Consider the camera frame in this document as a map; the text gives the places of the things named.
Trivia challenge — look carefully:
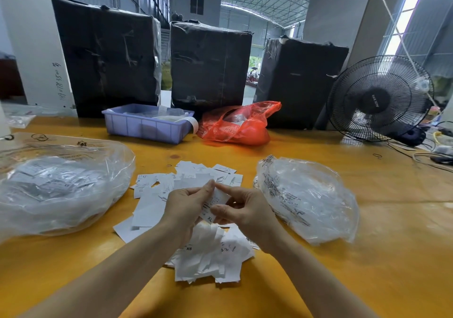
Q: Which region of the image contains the black table fan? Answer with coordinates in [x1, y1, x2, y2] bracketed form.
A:
[327, 55, 435, 145]

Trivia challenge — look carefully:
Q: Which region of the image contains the person's left hand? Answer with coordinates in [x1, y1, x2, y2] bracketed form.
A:
[160, 180, 216, 244]

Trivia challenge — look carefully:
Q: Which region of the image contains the red plastic bag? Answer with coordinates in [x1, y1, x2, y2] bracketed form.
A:
[197, 101, 282, 146]

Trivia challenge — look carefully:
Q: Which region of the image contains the clear plastic bag black print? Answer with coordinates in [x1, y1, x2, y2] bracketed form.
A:
[255, 155, 360, 246]

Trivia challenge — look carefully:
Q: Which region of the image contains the white foam box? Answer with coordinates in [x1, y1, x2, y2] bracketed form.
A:
[0, 103, 11, 142]

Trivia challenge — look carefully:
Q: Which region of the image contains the blue plastic bin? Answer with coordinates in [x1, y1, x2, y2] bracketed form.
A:
[102, 103, 199, 145]

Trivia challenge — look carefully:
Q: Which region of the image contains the grey cabin with window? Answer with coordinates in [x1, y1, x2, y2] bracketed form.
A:
[170, 0, 222, 27]

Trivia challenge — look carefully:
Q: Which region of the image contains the person's left forearm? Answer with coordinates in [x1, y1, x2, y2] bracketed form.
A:
[21, 226, 181, 318]

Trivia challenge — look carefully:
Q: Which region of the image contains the person's right hand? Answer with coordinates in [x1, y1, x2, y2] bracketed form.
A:
[210, 183, 285, 254]

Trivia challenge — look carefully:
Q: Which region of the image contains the pile of white labels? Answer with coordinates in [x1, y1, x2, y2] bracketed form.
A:
[113, 161, 259, 285]

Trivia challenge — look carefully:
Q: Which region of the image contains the bundle of cables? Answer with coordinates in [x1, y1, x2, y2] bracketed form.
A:
[388, 122, 453, 174]

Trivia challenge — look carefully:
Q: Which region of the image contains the white pillar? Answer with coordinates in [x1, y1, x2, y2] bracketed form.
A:
[0, 0, 76, 112]

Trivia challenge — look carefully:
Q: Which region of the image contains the person's right forearm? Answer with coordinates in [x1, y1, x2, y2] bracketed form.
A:
[265, 235, 379, 318]

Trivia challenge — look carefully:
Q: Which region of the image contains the brown wooden cabinet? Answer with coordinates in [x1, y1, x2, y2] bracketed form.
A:
[0, 58, 26, 103]

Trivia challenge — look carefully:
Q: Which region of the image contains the white paper label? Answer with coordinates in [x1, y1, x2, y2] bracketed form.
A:
[200, 187, 232, 224]

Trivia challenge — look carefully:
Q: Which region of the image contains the large black wrapped bale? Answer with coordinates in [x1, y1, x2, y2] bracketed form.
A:
[170, 21, 253, 119]
[51, 0, 162, 119]
[254, 37, 350, 130]

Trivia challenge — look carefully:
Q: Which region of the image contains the large clear bag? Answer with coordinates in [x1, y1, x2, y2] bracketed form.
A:
[0, 133, 136, 243]

